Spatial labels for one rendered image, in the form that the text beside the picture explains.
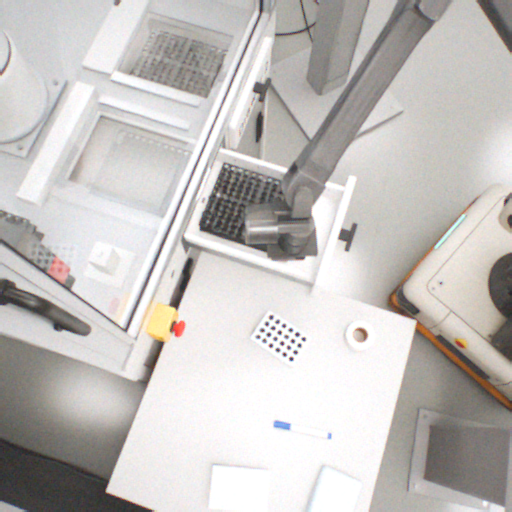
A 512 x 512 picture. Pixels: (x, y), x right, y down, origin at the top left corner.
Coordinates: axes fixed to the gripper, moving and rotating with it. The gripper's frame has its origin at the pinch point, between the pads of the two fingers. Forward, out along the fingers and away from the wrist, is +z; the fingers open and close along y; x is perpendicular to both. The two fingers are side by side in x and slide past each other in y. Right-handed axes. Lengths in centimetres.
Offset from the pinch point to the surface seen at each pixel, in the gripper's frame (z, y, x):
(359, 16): 51, -41, -108
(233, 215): 8.0, 11.1, -12.3
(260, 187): 7.9, 4.3, -19.4
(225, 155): 10.1, 12.4, -29.3
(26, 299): -56, 34, 21
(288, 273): 9.0, -1.3, 2.1
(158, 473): 22, 30, 45
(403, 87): 96, -73, -108
